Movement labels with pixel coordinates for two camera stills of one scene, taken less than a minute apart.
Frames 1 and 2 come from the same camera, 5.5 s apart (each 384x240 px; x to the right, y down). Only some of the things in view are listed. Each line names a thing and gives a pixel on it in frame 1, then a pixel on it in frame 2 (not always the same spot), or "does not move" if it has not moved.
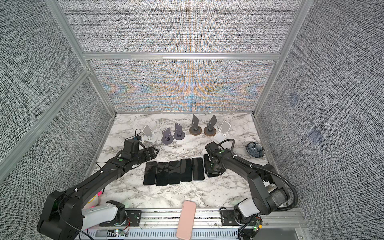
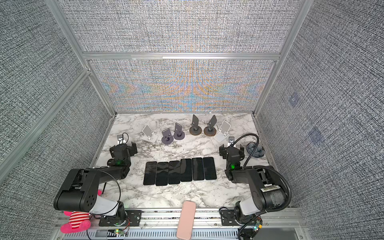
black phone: x=198 y=169 does not move
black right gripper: x=210 y=170 to x=223 y=151
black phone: x=162 y=175 does not move
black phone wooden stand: x=208 y=168 does not move
